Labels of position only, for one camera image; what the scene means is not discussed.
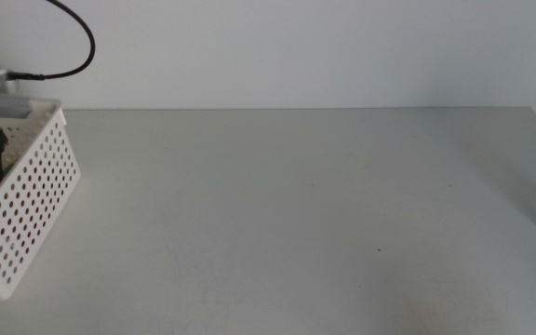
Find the white perforated plastic basket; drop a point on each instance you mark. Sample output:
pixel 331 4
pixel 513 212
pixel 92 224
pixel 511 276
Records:
pixel 40 135

